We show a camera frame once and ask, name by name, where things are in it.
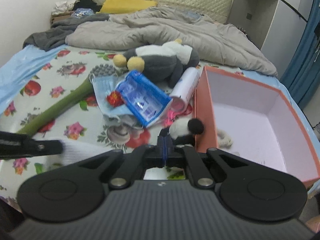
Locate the small panda plush toy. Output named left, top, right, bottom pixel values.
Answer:
left=159, top=117, right=205, bottom=173

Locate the white spray can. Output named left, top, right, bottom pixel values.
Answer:
left=169, top=67, right=200, bottom=112

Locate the grey wardrobe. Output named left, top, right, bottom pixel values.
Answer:
left=228, top=0, right=313, bottom=77

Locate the blue face mask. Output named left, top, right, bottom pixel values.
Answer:
left=89, top=74, right=141, bottom=127

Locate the dark grey blanket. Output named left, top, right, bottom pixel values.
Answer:
left=23, top=13, right=110, bottom=51

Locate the red foil snack packet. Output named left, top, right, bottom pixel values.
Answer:
left=106, top=90, right=124, bottom=108

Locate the orange cardboard box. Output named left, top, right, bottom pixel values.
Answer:
left=194, top=66, right=319, bottom=187

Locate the blue tissue pack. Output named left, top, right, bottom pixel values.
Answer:
left=116, top=70, right=172, bottom=127

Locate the blue curtain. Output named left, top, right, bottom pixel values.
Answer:
left=280, top=0, right=319, bottom=109

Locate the floral plastic mat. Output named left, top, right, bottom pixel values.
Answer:
left=0, top=45, right=247, bottom=205

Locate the white paper towel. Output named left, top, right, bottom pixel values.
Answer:
left=59, top=140, right=109, bottom=166

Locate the grey quilt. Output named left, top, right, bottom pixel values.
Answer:
left=65, top=6, right=278, bottom=76

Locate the cardboard bedside box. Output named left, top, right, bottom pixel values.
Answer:
left=50, top=11, right=74, bottom=26

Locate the black clothes pile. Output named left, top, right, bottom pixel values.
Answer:
left=72, top=0, right=102, bottom=12

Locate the pink bird toy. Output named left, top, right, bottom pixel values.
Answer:
left=163, top=108, right=193, bottom=128

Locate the green massage hammer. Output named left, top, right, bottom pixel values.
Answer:
left=16, top=64, right=120, bottom=137

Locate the grey penguin plush toy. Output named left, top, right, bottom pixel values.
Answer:
left=113, top=39, right=200, bottom=88

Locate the yellow pillow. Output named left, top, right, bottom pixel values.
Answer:
left=99, top=0, right=157, bottom=14

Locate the light blue bed sheet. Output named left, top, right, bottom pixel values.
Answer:
left=1, top=44, right=66, bottom=113

